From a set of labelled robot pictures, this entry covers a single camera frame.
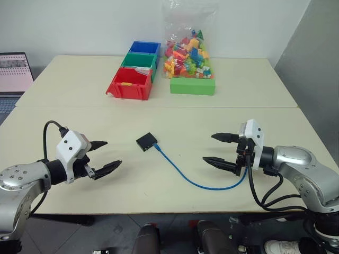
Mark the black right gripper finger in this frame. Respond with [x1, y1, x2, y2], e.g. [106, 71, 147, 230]
[202, 156, 238, 175]
[210, 132, 240, 144]

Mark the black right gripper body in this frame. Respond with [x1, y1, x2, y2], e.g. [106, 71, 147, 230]
[234, 138, 256, 177]

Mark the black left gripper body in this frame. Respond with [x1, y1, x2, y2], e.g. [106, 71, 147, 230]
[72, 155, 96, 182]

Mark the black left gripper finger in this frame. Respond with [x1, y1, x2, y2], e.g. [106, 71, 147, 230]
[89, 140, 109, 154]
[94, 159, 123, 182]

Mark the small black box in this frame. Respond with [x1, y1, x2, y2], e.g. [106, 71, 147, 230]
[136, 132, 158, 152]

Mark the green rectangular block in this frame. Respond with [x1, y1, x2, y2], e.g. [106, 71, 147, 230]
[169, 77, 216, 96]

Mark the red plastic bin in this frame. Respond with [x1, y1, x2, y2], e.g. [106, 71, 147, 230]
[105, 66, 154, 102]

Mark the dark rounded shape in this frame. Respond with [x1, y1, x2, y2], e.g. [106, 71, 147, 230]
[197, 220, 239, 254]
[132, 223, 161, 254]

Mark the clear plastic scrap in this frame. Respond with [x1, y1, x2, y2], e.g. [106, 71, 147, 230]
[134, 67, 154, 77]

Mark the clear bag of colourful blocks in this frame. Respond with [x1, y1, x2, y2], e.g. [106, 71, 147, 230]
[162, 2, 217, 80]

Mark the green plastic bin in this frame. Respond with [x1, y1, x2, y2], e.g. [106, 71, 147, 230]
[120, 52, 159, 80]

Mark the white shoe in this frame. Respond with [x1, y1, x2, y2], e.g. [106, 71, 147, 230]
[264, 239, 300, 254]

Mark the blue plastic bin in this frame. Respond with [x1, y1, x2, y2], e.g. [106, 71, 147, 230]
[129, 41, 162, 58]

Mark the open laptop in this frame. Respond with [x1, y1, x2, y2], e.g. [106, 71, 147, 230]
[0, 51, 35, 125]

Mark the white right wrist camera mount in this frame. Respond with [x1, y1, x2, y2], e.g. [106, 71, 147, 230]
[238, 119, 265, 170]

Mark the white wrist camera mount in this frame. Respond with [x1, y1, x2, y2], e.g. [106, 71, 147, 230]
[238, 119, 265, 170]
[55, 130, 92, 185]

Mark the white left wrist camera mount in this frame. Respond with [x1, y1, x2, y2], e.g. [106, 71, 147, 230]
[55, 130, 92, 185]

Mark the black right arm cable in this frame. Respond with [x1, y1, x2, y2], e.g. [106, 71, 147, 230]
[244, 155, 308, 212]

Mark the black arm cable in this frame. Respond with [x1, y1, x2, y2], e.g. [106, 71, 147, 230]
[28, 120, 70, 218]
[244, 155, 308, 212]

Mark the blue cable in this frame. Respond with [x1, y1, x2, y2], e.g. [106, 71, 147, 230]
[153, 143, 249, 191]

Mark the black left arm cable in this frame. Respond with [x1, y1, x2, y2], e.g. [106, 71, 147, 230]
[28, 120, 70, 218]

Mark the black table frame bar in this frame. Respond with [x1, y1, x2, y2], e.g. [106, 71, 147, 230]
[239, 211, 309, 226]
[31, 213, 95, 226]

